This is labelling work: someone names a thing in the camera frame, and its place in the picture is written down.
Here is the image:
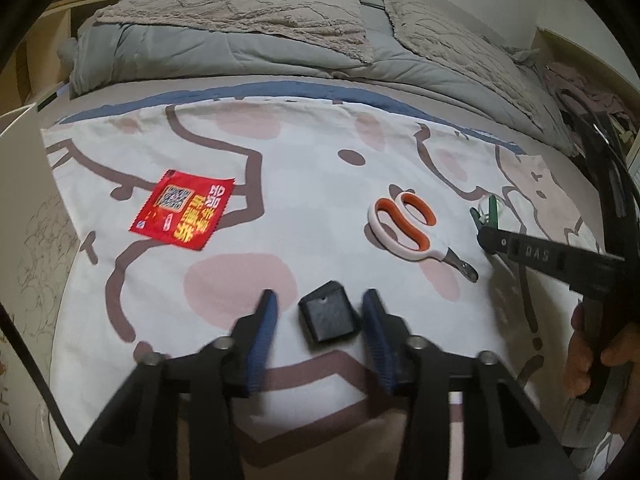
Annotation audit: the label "beige quilted pillow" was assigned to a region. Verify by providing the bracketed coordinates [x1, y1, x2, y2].
[95, 0, 376, 63]

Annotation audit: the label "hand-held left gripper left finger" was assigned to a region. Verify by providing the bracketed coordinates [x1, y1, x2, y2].
[60, 289, 279, 480]

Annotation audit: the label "green clip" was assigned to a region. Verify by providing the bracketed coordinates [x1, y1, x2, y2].
[468, 195, 503, 231]

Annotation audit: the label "white and orange scissors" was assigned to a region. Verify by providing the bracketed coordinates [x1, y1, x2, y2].
[367, 192, 480, 283]

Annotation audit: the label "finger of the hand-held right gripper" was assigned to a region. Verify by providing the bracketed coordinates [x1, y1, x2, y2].
[476, 226, 521, 262]

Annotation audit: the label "red foil packet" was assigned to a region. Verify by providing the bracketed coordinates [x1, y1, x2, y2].
[129, 169, 236, 252]

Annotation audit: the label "white cardboard box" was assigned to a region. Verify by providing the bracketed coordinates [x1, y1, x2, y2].
[0, 102, 83, 431]

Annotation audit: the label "printed blanket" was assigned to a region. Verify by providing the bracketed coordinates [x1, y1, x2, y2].
[40, 95, 616, 480]

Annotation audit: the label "small black box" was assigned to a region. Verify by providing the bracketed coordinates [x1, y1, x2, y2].
[297, 281, 362, 345]

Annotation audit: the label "black cable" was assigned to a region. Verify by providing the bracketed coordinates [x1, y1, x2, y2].
[0, 305, 81, 453]

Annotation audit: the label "beige textured blanket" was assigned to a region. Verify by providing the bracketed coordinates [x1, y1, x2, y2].
[387, 0, 576, 156]

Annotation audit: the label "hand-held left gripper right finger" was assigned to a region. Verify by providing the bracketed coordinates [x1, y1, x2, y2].
[362, 288, 576, 480]

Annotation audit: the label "light wooden board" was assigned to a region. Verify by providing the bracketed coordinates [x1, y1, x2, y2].
[537, 27, 640, 111]

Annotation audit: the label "grey duvet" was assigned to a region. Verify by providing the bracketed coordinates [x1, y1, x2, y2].
[57, 0, 576, 156]

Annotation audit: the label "pink clothes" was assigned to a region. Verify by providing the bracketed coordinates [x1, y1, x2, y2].
[542, 60, 640, 126]

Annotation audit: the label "light wooden shelf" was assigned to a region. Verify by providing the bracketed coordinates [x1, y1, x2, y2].
[20, 0, 126, 106]

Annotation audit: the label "person's right hand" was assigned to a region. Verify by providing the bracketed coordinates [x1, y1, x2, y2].
[564, 305, 640, 433]

